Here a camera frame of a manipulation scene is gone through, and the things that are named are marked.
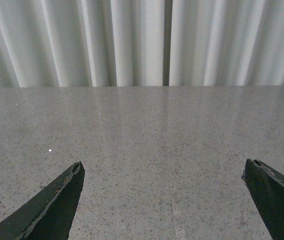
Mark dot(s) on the white pleated curtain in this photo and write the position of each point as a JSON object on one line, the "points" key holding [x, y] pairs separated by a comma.
{"points": [[77, 43]]}

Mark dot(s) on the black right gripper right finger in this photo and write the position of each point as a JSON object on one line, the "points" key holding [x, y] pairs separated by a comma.
{"points": [[266, 187]]}

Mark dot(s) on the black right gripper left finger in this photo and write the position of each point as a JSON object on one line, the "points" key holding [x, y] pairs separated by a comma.
{"points": [[50, 213]]}

